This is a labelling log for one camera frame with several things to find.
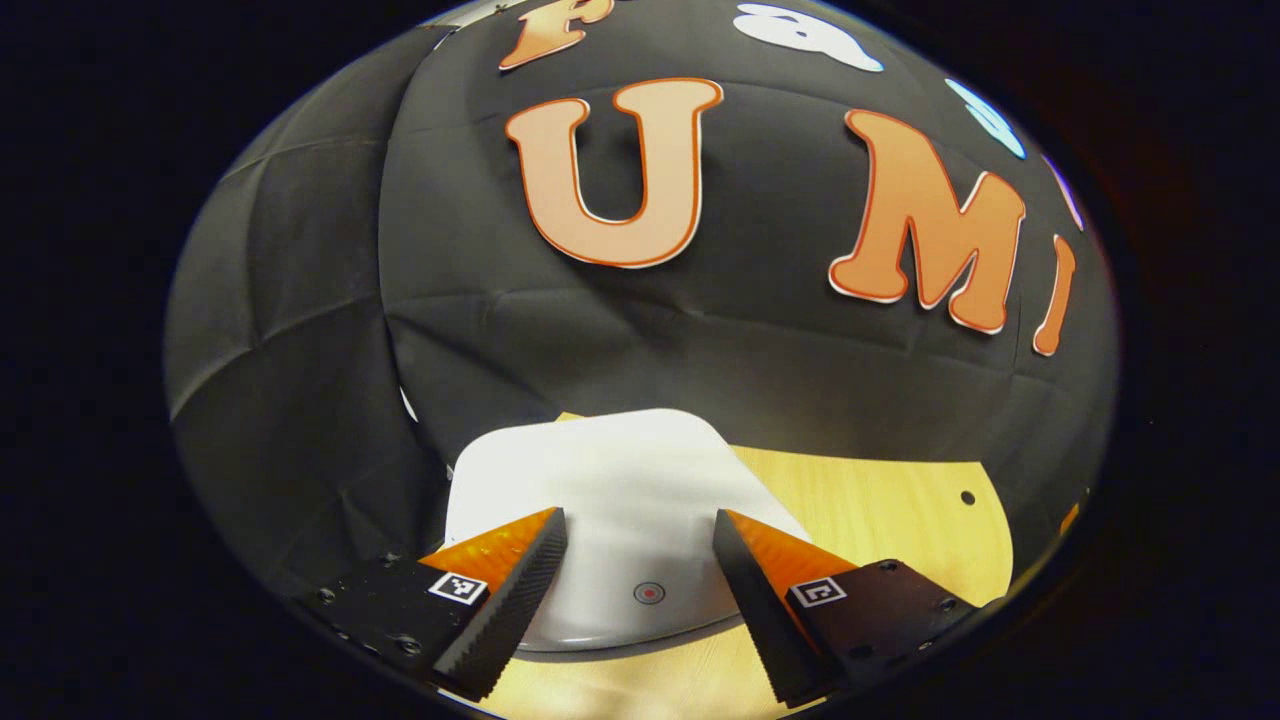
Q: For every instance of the wooden desktop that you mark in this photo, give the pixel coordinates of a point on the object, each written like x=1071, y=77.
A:
x=880, y=520

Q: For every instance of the black backdrop cloth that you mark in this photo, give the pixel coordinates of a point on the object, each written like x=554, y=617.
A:
x=300, y=300

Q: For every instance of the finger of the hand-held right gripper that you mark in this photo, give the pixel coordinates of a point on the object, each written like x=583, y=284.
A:
x=1070, y=518

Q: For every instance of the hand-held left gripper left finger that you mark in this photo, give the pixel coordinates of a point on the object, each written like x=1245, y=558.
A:
x=515, y=610

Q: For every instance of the white desktop garbage bin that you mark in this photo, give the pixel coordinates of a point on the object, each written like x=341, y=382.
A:
x=630, y=490

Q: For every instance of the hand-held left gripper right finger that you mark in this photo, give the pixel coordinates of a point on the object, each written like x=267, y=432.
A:
x=755, y=610

